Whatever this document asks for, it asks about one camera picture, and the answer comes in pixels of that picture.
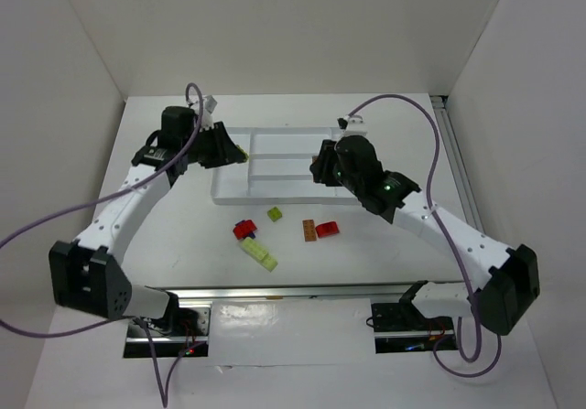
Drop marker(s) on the aluminium rail right side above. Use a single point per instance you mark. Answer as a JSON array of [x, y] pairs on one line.
[[458, 169]]

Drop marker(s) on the brown lego plate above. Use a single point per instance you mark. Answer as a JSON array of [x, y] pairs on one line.
[[309, 231]]

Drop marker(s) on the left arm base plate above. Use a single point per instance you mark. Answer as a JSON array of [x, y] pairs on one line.
[[188, 331]]

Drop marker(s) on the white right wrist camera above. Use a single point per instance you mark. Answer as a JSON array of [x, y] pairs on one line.
[[352, 125]]

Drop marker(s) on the white compartment tray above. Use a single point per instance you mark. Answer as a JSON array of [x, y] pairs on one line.
[[278, 169]]

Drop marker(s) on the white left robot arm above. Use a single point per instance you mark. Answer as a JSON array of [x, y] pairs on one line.
[[87, 274]]

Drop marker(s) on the red lego on purple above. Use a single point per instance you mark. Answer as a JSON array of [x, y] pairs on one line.
[[242, 229]]

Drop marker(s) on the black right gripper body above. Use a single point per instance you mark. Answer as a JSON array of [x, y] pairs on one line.
[[324, 164]]

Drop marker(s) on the aluminium rail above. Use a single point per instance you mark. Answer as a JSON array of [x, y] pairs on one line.
[[276, 292], [458, 169]]

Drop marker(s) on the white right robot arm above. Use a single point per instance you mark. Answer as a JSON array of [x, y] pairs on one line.
[[500, 282]]

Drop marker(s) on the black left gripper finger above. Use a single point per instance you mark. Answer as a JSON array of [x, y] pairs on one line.
[[234, 157], [233, 141]]

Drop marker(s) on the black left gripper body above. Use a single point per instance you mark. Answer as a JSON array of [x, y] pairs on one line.
[[219, 143]]

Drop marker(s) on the pale green long lego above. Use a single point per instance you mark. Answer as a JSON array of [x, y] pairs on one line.
[[259, 253]]

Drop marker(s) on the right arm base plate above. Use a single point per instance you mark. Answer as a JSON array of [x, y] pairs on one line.
[[400, 328]]

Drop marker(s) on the lime green square lego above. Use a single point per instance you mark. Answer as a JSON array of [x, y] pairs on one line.
[[274, 214]]

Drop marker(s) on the aluminium rail front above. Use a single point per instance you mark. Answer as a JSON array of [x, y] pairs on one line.
[[276, 292]]

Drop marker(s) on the red curved lego brick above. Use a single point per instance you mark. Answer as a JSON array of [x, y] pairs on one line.
[[327, 229]]

